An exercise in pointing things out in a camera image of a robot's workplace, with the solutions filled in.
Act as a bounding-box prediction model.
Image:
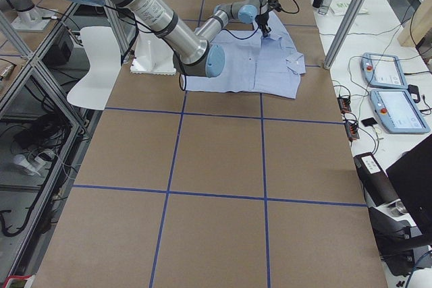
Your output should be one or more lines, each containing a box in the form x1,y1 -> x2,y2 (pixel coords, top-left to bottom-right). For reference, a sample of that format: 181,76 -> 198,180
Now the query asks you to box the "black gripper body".
257,11 -> 271,33

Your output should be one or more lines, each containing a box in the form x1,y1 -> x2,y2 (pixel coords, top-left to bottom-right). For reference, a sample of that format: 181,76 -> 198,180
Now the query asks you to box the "blue striped button shirt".
184,12 -> 306,98

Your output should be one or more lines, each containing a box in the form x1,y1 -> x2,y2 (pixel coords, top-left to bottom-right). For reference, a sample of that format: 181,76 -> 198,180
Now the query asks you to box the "orange circuit board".
344,119 -> 360,142
337,96 -> 352,113

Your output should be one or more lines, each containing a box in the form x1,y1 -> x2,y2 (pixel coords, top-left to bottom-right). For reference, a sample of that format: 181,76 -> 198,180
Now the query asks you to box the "upper teach pendant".
360,53 -> 408,89

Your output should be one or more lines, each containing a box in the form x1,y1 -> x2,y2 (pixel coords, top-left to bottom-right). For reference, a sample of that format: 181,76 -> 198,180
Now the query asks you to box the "teach pendant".
370,89 -> 430,134
360,53 -> 408,89

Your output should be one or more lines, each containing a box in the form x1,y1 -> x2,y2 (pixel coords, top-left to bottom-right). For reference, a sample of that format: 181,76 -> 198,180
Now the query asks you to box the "lower teach pendant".
370,89 -> 430,134

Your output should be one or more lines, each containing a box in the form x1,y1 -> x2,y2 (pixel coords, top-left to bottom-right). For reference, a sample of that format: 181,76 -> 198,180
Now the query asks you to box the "white plastic chair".
67,26 -> 122,111

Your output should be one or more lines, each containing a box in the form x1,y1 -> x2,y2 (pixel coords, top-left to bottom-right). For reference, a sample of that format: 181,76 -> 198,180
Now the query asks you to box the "black device with label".
353,152 -> 400,207

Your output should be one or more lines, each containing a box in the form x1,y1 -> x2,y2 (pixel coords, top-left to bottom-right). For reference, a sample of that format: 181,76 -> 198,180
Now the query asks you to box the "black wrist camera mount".
267,0 -> 283,12

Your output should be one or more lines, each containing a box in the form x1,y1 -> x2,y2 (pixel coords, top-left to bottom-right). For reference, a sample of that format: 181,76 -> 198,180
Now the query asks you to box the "grey aluminium frame post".
323,0 -> 365,69

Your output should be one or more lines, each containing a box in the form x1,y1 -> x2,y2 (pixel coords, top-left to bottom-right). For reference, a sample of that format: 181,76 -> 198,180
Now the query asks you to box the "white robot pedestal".
131,32 -> 176,76

